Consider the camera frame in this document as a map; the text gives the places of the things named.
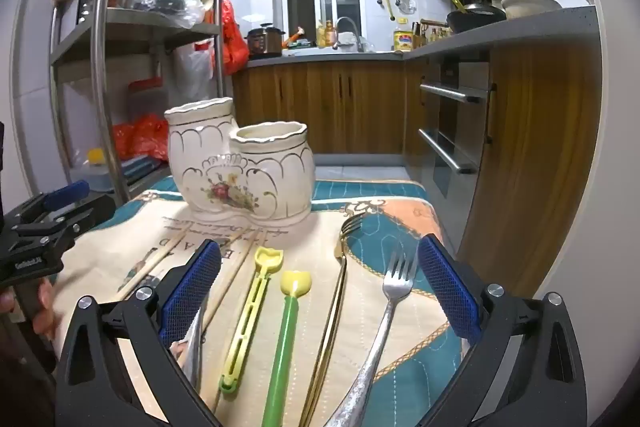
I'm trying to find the gold fork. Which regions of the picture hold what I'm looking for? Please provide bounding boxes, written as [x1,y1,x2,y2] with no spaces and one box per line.
[300,213,366,427]

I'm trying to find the clear plastic bag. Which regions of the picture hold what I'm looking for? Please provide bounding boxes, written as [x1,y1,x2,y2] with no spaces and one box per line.
[117,0,206,30]

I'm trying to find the silver fork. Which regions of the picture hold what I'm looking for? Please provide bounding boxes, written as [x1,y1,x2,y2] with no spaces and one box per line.
[325,249,418,427]

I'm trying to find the white plastic bag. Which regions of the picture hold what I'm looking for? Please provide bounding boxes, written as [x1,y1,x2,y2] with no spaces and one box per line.
[172,41,216,108]

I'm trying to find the crumpled red plastic bag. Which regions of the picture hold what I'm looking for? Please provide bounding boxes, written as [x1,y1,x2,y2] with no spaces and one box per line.
[111,114,171,162]

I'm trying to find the white ceramic pot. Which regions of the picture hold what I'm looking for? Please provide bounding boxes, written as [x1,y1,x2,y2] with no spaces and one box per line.
[500,0,563,20]

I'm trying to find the printed teal and beige mat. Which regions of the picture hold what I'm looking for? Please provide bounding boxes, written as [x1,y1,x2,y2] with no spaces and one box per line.
[52,179,466,427]

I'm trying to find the silver spoon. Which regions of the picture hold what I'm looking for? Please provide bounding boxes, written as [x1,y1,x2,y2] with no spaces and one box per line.
[170,302,207,408]

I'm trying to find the person's left hand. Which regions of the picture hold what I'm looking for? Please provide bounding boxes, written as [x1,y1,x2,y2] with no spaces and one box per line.
[0,278,65,340]

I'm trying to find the yellow-lidded plastic container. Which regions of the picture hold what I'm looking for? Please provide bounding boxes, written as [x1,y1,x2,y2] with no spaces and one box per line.
[75,149,118,194]

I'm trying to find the yellow slotted-handle plastic spoon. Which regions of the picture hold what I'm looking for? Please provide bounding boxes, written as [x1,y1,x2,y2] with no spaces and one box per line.
[219,247,283,393]

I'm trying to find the grey kitchen countertop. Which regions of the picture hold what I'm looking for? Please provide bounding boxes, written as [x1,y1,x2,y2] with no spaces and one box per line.
[247,6,601,68]

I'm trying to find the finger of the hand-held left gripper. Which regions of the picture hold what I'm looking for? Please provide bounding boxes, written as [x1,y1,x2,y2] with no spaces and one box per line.
[20,194,117,254]
[15,180,92,222]

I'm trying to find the red-lidded plastic container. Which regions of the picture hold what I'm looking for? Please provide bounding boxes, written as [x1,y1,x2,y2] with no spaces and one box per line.
[127,77,168,122]

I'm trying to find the green-handled yellow plastic spoon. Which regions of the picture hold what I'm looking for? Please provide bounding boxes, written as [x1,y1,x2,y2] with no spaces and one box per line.
[261,270,313,427]

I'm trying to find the yellow cooking oil bottle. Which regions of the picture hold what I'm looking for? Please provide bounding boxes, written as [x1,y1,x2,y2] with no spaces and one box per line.
[392,24,416,52]

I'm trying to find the hanging red plastic bag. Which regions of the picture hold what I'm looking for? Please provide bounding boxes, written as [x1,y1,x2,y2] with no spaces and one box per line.
[219,0,250,75]

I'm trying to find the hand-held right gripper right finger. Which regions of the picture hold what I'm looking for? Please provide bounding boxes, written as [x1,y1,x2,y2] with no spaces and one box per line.
[417,234,588,427]

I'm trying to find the metal shelf rack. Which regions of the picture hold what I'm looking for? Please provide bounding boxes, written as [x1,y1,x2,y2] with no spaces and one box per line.
[47,0,231,208]

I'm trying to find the dark electric pressure cooker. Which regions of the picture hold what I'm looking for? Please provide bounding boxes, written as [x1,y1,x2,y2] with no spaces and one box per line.
[246,23,286,59]

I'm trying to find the yellow bottles by sink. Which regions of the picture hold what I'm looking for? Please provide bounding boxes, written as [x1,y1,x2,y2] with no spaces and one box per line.
[316,21,337,48]

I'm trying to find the wooden base cabinets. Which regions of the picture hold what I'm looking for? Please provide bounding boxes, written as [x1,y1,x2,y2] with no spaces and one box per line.
[232,56,426,155]

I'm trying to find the chrome sink faucet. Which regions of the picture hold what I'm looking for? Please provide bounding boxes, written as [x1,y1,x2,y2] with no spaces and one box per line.
[334,17,365,52]

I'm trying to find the row of condiment bottles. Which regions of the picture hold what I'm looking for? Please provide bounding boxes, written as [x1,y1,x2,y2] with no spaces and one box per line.
[419,19,452,42]

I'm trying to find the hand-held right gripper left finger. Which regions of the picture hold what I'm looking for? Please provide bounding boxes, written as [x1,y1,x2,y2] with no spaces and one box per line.
[55,239,223,427]

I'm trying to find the floral ceramic double utensil holder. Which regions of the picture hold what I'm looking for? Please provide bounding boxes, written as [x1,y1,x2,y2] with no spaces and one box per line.
[164,98,316,225]

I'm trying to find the built-in oven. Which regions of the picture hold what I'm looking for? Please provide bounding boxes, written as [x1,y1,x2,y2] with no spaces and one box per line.
[417,57,497,198]

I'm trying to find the black frying pan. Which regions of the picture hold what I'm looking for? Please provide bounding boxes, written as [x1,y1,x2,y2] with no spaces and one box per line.
[446,0,508,32]

